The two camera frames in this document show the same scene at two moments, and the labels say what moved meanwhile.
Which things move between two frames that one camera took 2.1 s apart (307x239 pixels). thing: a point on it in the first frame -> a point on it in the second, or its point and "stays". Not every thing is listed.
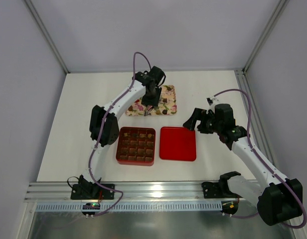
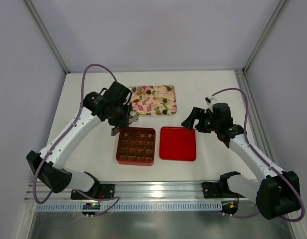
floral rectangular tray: x=167 y=105 stays
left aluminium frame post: x=33 y=9 stays
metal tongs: x=148 y=108 -> x=132 y=118
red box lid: x=177 y=144 stays
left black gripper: x=150 y=101 -> x=128 y=119
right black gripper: x=201 y=122 stays
